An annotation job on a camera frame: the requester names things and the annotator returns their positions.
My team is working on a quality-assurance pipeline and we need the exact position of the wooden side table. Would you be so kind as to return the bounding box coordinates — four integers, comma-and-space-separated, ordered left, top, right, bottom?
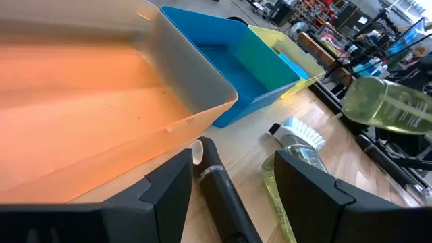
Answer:
296, 32, 357, 87

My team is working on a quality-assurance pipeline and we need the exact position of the person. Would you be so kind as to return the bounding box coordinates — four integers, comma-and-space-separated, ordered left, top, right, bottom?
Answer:
387, 45, 432, 92

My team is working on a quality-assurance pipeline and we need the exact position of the orange plastic bin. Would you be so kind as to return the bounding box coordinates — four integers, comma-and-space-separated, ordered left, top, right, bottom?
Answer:
0, 0, 239, 205

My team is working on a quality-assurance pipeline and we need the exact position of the black handled white dish brush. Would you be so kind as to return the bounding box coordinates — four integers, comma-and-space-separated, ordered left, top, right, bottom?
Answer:
268, 116, 327, 151
188, 136, 263, 243

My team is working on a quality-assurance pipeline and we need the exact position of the blue plastic bin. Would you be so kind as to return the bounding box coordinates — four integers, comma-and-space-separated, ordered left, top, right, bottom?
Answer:
160, 5, 302, 128

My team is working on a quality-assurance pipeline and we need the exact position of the blue lit computer monitor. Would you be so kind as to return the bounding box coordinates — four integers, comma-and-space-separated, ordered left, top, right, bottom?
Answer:
384, 16, 427, 58

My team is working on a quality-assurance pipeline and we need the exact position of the green dish soap pump bottle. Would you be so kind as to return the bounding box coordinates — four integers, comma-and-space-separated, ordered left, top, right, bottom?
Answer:
341, 76, 432, 136
260, 144, 330, 243

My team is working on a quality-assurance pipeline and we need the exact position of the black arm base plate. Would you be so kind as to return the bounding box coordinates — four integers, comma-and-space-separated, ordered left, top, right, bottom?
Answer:
371, 130, 432, 169

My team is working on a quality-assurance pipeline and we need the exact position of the storage shelf with boxes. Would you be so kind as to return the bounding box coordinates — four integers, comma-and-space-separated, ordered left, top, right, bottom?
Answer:
269, 0, 345, 26

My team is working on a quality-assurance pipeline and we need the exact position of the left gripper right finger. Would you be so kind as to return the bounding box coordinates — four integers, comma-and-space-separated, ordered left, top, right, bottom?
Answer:
273, 151, 402, 243

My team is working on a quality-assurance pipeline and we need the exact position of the yellow plastic bin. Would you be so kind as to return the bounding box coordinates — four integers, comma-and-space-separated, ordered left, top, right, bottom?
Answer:
248, 24, 327, 100

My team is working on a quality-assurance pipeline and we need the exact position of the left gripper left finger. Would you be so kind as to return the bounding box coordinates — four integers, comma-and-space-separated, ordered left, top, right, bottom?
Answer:
101, 148, 194, 243

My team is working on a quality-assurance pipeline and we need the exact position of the white round fan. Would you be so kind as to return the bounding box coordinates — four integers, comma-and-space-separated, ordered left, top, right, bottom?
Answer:
288, 20, 310, 42

